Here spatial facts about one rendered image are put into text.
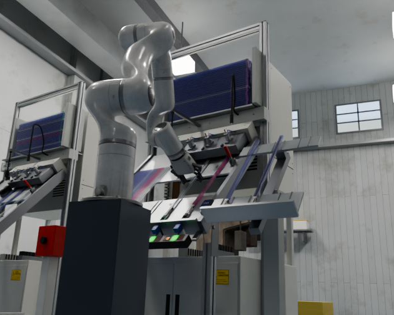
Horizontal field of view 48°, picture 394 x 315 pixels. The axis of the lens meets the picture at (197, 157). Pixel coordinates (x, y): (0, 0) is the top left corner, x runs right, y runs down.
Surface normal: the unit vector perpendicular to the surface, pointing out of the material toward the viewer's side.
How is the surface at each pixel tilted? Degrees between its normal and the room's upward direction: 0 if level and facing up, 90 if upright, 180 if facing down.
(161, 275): 90
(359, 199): 90
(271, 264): 90
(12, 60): 90
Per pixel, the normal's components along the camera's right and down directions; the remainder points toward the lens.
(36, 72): 0.92, -0.08
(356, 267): -0.39, -0.29
